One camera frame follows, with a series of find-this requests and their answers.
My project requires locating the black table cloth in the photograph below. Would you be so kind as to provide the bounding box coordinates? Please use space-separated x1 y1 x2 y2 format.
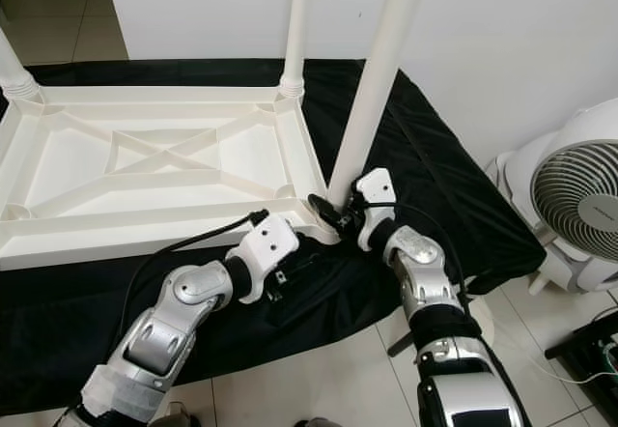
0 58 547 416

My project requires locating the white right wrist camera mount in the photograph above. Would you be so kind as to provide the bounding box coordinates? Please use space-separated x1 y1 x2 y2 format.
352 168 397 251

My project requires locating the grey robot left foot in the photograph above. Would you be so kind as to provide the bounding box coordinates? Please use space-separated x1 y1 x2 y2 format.
154 403 189 427

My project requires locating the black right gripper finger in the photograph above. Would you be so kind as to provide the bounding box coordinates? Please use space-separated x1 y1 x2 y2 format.
306 192 346 236

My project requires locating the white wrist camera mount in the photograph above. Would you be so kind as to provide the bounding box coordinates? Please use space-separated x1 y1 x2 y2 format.
225 213 300 302
352 168 397 251

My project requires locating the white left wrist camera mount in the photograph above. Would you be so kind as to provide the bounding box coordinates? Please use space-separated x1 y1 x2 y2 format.
225 213 300 302

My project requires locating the black plastic floor crate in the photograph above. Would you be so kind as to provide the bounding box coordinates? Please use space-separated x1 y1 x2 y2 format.
546 311 618 389

